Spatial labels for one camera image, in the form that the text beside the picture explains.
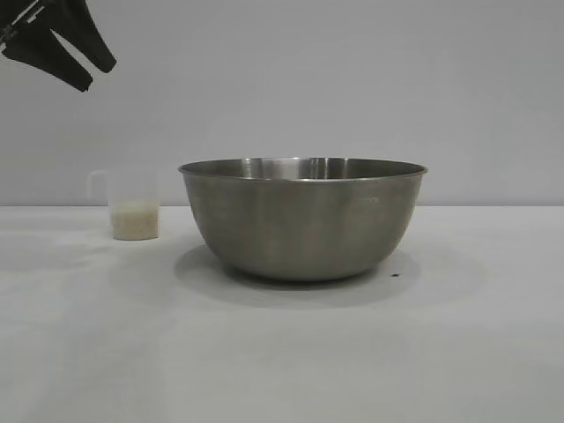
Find white rice grains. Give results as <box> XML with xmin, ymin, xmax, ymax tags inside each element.
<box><xmin>112</xmin><ymin>199</ymin><xmax>159</xmax><ymax>241</ymax></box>

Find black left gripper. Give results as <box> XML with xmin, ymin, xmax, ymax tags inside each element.
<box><xmin>0</xmin><ymin>0</ymin><xmax>118</xmax><ymax>93</ymax></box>

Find clear plastic measuring cup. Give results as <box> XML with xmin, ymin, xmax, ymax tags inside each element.
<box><xmin>87</xmin><ymin>169</ymin><xmax>160</xmax><ymax>241</ymax></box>

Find stainless steel mixing bowl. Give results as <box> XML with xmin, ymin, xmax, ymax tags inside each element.
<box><xmin>177</xmin><ymin>156</ymin><xmax>429</xmax><ymax>283</ymax></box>

